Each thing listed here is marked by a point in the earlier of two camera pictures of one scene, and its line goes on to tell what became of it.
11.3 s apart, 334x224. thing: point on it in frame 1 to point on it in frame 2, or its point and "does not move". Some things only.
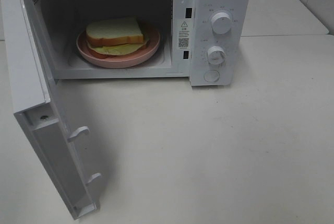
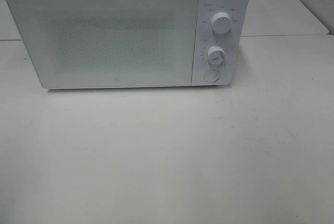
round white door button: [211, 75] does not move
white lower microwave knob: [216, 55] does not move
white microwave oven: [30, 89] to [88, 37]
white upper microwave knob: [221, 23] does not move
